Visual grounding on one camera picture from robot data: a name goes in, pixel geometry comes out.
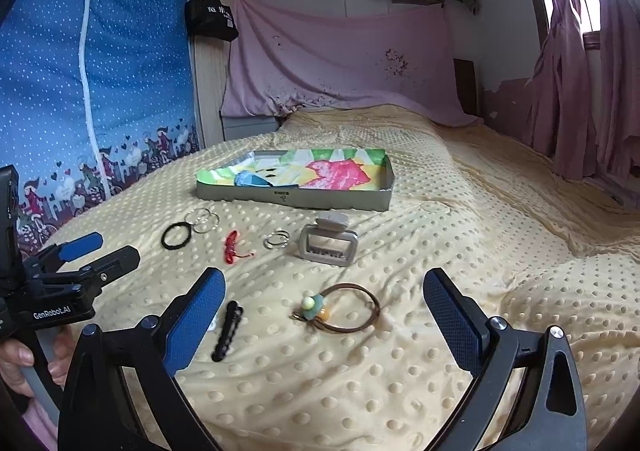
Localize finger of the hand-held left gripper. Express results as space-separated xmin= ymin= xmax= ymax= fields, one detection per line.
xmin=36 ymin=232 xmax=104 ymax=277
xmin=42 ymin=245 xmax=141 ymax=303

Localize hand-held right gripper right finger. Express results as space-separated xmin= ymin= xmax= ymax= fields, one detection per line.
xmin=422 ymin=267 xmax=588 ymax=451

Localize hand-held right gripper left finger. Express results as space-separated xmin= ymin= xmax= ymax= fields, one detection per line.
xmin=57 ymin=267 xmax=227 ymax=451

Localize black hair clip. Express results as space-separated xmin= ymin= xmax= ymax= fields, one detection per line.
xmin=210 ymin=300 xmax=245 ymax=363

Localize black hair tie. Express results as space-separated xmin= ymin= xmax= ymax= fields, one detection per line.
xmin=161 ymin=222 xmax=194 ymax=250

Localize brown beaded hair tie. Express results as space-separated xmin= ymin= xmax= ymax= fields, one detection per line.
xmin=291 ymin=282 xmax=382 ymax=334

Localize grey hair claw clip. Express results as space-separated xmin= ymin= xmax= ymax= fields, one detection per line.
xmin=298 ymin=212 xmax=359 ymax=267

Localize grey box with colourful lining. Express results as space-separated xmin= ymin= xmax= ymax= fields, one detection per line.
xmin=196 ymin=147 xmax=396 ymax=212

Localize person's left forearm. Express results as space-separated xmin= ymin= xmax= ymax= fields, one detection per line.
xmin=22 ymin=401 xmax=60 ymax=449

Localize person's left hand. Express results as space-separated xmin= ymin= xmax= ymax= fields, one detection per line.
xmin=0 ymin=326 xmax=77 ymax=398

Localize yellow dotted blanket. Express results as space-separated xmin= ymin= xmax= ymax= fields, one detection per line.
xmin=30 ymin=104 xmax=640 ymax=451

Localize blue printed fabric wardrobe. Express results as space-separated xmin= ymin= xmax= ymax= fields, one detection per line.
xmin=0 ymin=0 xmax=202 ymax=254

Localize grey bed headboard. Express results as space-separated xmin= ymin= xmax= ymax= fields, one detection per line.
xmin=222 ymin=115 xmax=282 ymax=142

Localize beige wooden cabinet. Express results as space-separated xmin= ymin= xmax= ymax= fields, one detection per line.
xmin=191 ymin=0 xmax=237 ymax=150

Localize brown wooden board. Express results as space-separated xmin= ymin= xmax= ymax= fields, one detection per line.
xmin=452 ymin=58 xmax=479 ymax=118

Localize pink curtain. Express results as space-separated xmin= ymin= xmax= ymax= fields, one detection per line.
xmin=506 ymin=0 xmax=640 ymax=184

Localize black tote bag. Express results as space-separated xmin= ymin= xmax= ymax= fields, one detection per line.
xmin=184 ymin=0 xmax=240 ymax=43

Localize pink hanging sheet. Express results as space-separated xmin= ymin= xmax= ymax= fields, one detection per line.
xmin=220 ymin=0 xmax=484 ymax=128

